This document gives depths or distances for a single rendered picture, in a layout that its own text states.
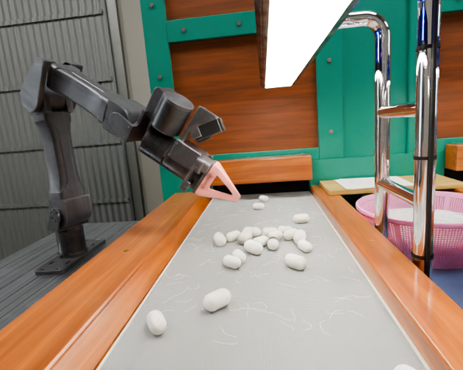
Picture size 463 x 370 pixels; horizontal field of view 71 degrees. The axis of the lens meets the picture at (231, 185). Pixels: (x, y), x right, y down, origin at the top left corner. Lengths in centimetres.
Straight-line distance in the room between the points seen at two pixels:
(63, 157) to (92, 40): 194
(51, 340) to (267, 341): 21
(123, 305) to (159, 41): 79
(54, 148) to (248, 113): 53
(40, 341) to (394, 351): 34
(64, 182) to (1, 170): 234
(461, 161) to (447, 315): 72
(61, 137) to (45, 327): 49
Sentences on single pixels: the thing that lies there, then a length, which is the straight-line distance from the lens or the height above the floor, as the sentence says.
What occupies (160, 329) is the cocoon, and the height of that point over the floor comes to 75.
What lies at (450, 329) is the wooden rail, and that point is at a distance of 37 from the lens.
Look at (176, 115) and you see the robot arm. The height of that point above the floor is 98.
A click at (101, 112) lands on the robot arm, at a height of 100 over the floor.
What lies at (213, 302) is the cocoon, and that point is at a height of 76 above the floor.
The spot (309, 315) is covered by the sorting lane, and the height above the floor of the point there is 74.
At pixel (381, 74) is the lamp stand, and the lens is 60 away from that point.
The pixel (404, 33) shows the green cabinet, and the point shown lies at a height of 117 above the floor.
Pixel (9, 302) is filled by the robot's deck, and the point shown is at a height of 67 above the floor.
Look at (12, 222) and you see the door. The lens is 320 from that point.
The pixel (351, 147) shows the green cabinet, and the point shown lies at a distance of 102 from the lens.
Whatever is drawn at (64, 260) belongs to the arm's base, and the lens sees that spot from 87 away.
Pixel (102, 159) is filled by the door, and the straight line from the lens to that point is 265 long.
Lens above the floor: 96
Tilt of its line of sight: 10 degrees down
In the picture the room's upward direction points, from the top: 5 degrees counter-clockwise
